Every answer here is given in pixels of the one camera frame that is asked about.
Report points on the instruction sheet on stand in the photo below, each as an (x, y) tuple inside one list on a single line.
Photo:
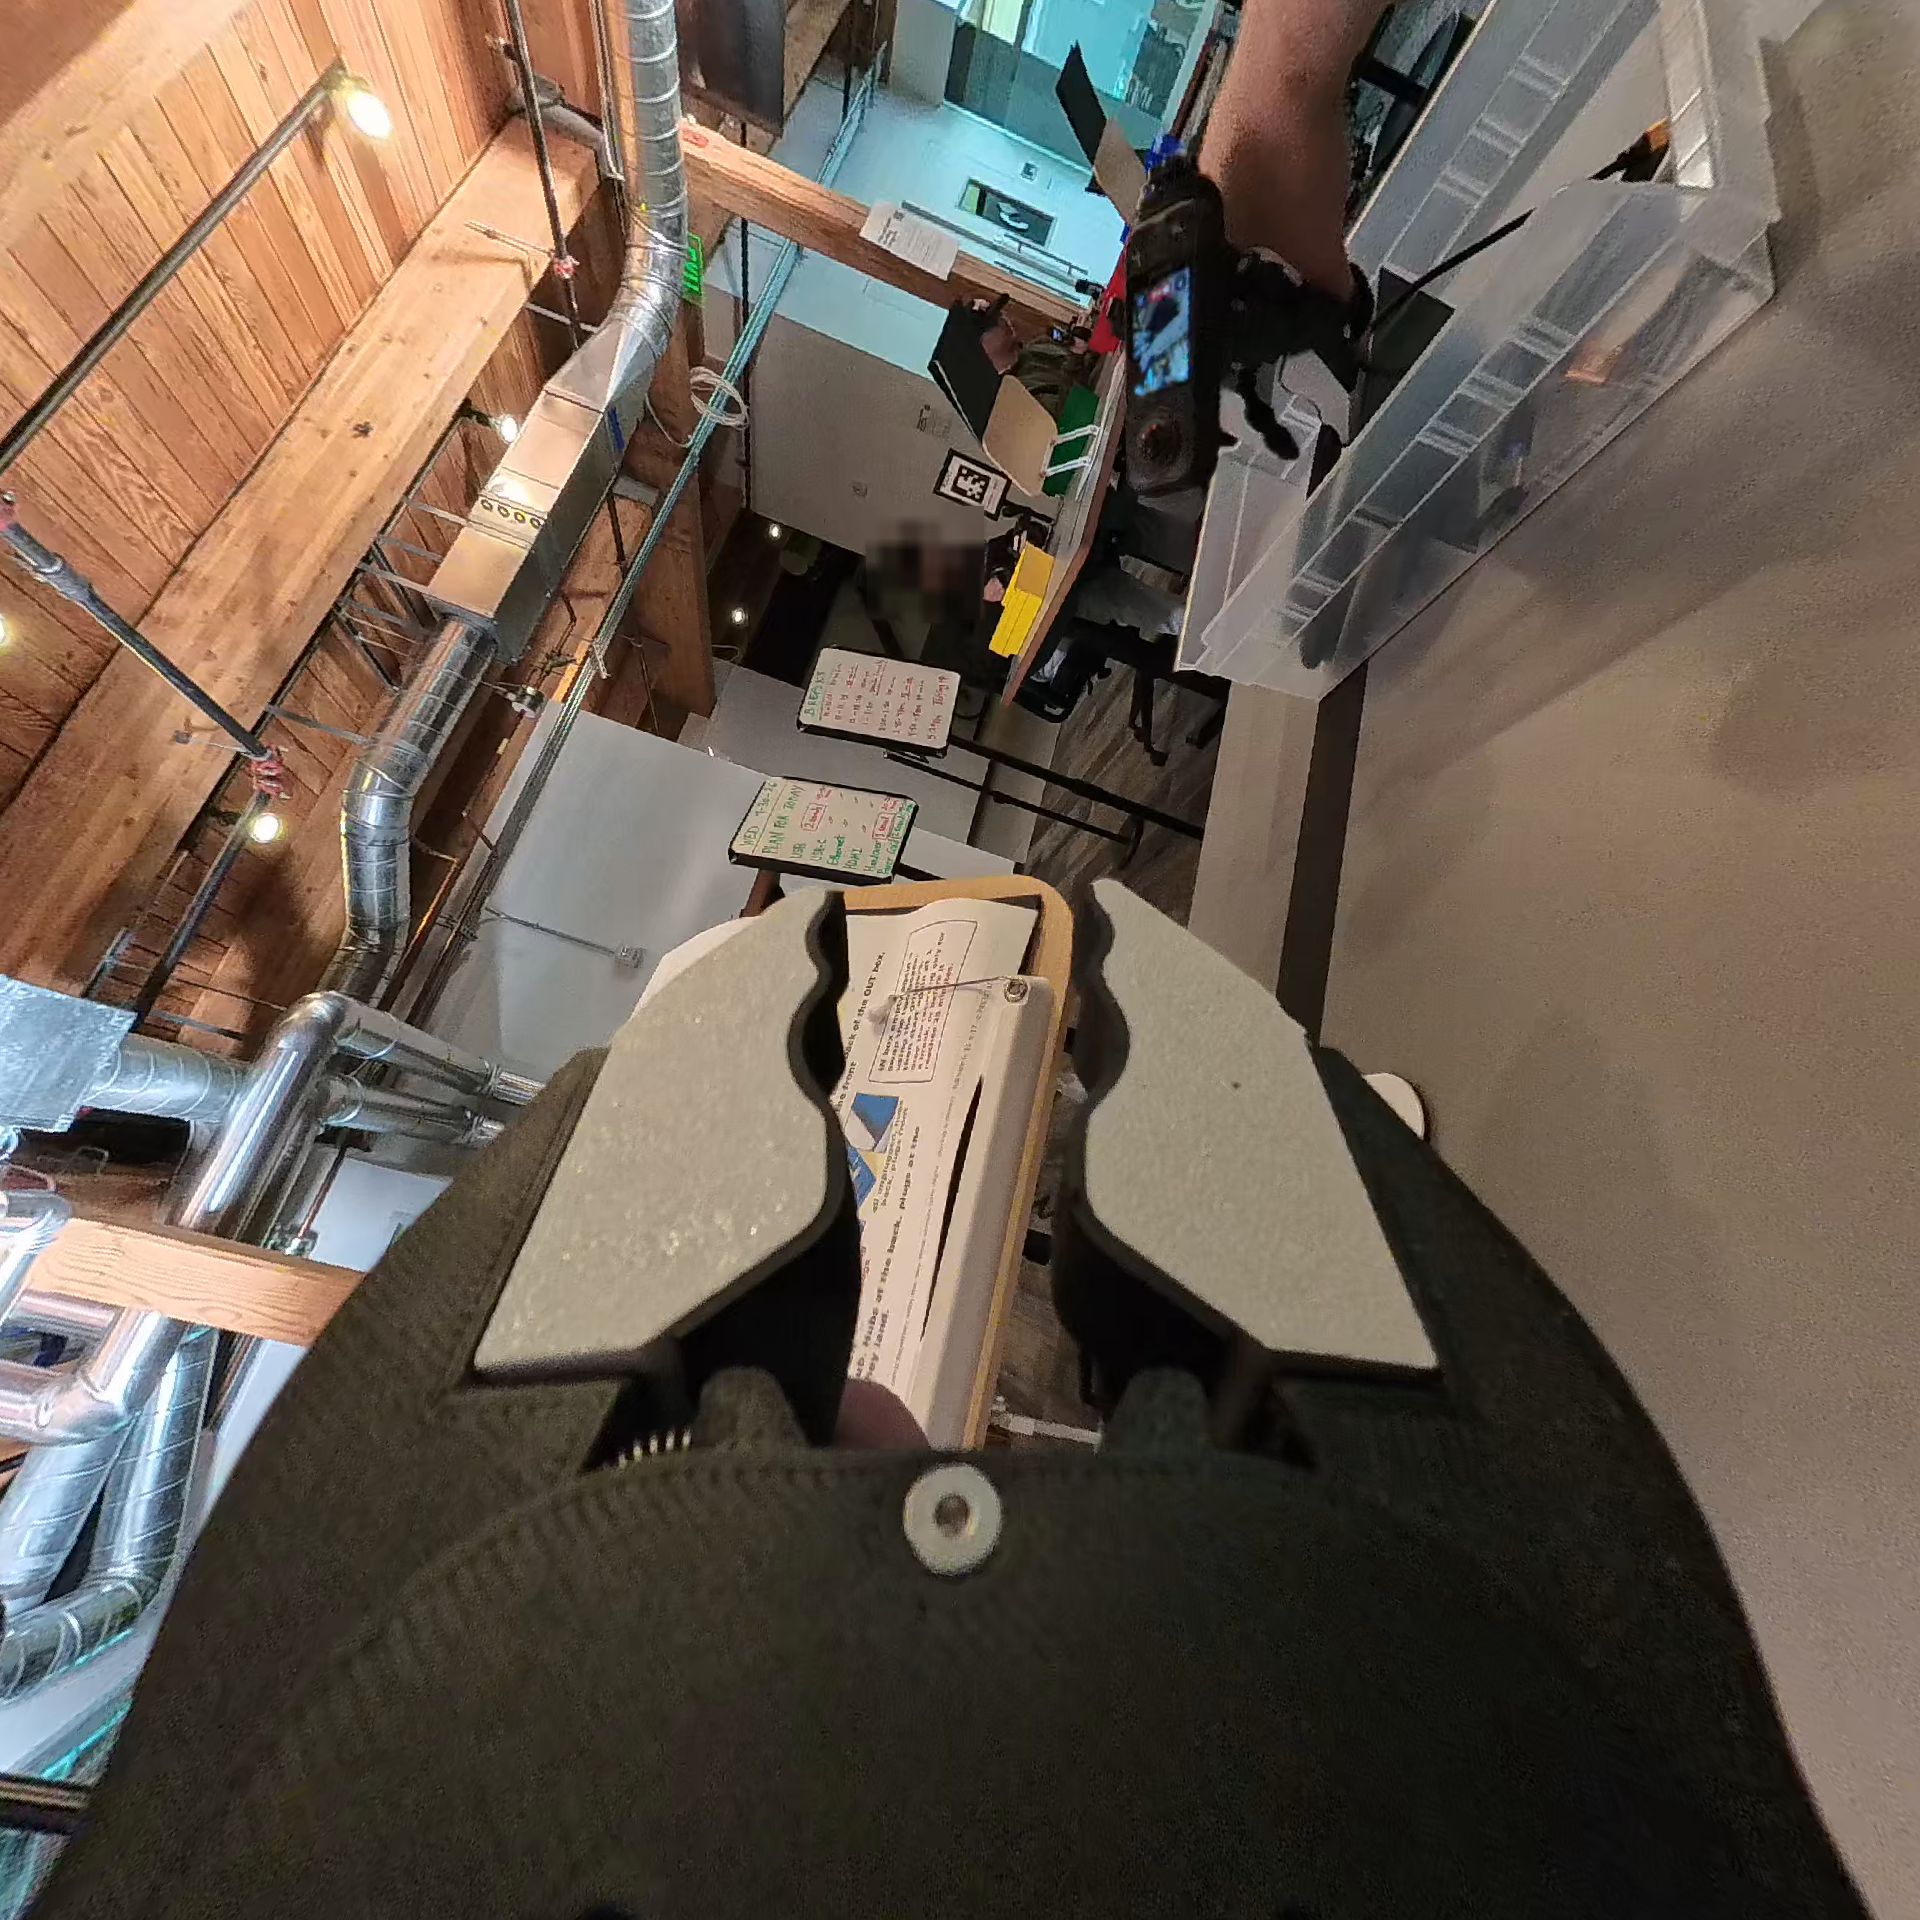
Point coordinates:
[(1028, 1142)]

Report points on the printed instruction sheet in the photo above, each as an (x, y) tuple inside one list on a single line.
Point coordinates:
[(916, 1081)]

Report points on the white document stand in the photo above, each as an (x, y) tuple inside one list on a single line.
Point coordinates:
[(1399, 1105)]

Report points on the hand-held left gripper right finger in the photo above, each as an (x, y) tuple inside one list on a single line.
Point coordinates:
[(1261, 1185)]

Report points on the handwritten whiteboard sign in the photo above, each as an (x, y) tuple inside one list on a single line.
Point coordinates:
[(820, 831), (879, 699)]

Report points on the black white marker sign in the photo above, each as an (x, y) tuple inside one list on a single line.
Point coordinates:
[(979, 485)]

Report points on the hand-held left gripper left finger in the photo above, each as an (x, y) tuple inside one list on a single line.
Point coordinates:
[(662, 1185)]

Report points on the clear plastic organizer box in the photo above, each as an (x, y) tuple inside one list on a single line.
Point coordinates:
[(1501, 360)]

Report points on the yellow plastic bin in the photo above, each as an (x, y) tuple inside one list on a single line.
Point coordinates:
[(1030, 593)]

